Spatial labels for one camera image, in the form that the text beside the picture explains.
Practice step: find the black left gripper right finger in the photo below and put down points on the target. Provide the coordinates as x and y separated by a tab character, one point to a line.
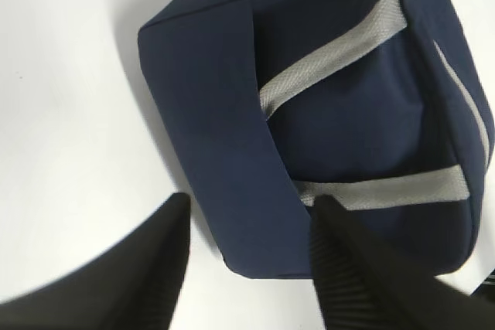
361	283

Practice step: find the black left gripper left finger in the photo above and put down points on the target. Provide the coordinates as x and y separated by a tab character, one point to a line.
134	285

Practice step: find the navy blue lunch bag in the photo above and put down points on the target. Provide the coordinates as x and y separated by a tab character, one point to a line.
271	103

